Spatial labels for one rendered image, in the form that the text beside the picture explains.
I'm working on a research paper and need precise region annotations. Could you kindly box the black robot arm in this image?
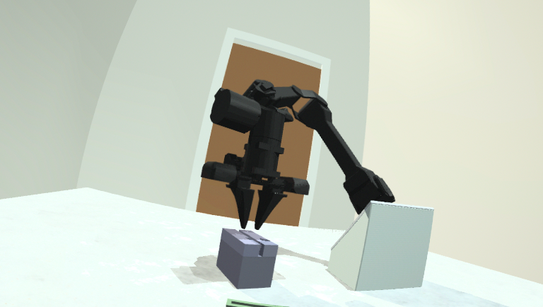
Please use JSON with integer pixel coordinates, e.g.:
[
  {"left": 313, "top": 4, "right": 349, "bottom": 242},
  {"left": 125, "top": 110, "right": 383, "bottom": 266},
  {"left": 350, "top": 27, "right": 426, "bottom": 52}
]
[{"left": 210, "top": 79, "right": 395, "bottom": 215}]

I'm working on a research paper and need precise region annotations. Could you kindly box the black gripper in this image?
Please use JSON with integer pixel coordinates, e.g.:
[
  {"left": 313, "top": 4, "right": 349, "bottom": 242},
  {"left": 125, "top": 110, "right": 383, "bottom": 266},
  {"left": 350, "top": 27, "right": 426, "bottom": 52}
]
[{"left": 201, "top": 137, "right": 310, "bottom": 230}]

